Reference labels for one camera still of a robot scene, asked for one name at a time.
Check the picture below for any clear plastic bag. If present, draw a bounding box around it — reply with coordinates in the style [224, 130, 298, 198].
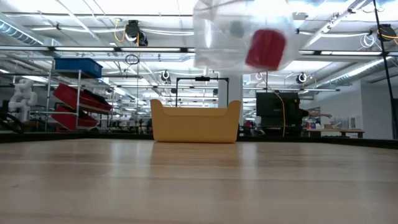
[192, 0, 301, 75]

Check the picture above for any red elastic bandage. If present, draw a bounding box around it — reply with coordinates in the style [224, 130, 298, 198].
[244, 29, 287, 72]

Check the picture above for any yellow plastic basin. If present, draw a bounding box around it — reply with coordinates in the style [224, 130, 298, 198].
[150, 99, 242, 144]

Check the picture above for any white pillar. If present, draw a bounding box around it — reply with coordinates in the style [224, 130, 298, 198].
[218, 72, 244, 138]

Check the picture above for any black monitor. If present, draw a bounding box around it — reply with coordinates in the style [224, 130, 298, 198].
[256, 92, 301, 128]

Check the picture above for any person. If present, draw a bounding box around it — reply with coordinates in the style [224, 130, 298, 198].
[294, 98, 333, 136]

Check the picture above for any blue plastic storage bin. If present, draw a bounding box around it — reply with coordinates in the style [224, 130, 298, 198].
[55, 58, 103, 78]

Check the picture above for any red plastic storage bin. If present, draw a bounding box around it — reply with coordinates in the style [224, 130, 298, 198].
[52, 105, 98, 131]
[52, 83, 113, 112]

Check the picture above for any metal shelf rack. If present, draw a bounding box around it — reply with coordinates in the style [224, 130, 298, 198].
[30, 58, 114, 134]

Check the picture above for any wooden background table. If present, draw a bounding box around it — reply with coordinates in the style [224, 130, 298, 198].
[303, 127, 365, 138]

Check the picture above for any white robot figure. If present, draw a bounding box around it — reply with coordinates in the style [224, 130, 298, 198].
[8, 78, 38, 123]

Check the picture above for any black diagonal strut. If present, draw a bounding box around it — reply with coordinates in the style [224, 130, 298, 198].
[372, 0, 398, 140]

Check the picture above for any black distant rig frame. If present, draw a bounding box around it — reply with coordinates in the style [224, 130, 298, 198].
[175, 76, 230, 108]

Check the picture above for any long yellow cable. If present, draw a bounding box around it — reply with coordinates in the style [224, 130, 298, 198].
[264, 74, 286, 138]

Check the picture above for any yellow cable loop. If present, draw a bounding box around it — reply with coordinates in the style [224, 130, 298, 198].
[113, 19, 127, 43]

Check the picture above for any black aluminium table frame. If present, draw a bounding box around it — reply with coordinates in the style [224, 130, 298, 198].
[0, 132, 398, 149]

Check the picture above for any grey spiral ventilation duct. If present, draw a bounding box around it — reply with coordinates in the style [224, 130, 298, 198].
[0, 18, 44, 47]

